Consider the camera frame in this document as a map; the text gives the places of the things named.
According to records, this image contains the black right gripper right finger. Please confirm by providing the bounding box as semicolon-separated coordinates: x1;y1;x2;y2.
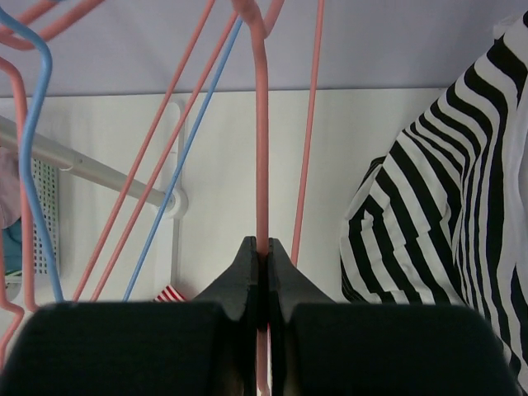
266;238;332;395

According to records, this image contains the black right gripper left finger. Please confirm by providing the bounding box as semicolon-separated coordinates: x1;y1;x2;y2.
194;236;259;395

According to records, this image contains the red striped tank top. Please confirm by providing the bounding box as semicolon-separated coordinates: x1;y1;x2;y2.
153;285;186;302

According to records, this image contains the black white striped tank top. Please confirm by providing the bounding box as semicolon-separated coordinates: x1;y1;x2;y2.
339;16;527;394

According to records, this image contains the pink hanger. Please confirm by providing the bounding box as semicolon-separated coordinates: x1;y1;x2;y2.
0;0;240;302
232;0;325;395
0;0;218;351

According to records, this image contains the blue tank top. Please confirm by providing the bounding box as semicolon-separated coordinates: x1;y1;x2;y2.
2;219;22;275

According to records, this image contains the pink lilac tank top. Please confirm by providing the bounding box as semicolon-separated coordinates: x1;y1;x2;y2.
0;147;21;229

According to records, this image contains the blue hanger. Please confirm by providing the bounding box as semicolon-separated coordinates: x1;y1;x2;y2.
1;11;242;301

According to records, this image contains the silver white clothes rack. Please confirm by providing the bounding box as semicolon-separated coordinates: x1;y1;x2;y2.
1;101;188;283

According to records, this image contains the white plastic laundry basket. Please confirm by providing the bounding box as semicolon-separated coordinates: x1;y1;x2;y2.
31;159;59;281

